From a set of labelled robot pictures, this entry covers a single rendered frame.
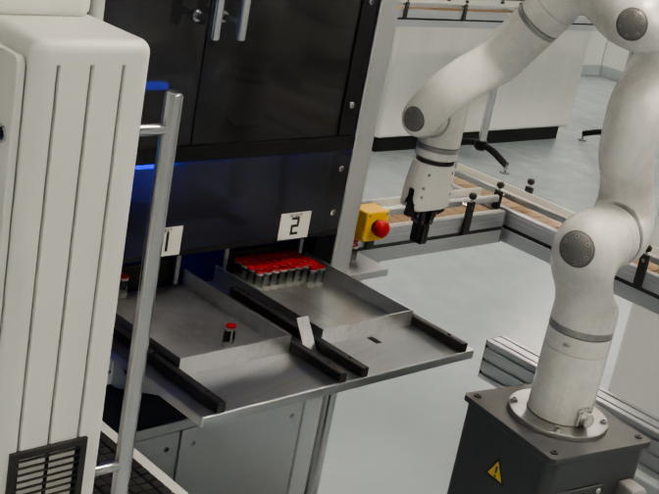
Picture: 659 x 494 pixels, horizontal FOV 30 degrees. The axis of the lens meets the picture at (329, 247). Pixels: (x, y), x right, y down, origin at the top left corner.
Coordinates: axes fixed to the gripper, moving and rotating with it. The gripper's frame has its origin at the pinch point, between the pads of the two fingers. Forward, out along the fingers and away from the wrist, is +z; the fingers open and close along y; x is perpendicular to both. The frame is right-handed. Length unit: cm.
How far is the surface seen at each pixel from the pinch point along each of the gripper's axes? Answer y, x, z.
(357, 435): -90, -82, 110
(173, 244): 38.7, -28.0, 9.0
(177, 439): 30, -28, 55
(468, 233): -65, -38, 21
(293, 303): 11.5, -19.7, 22.1
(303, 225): 4.5, -28.0, 8.6
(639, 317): -143, -27, 53
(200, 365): 49, -2, 21
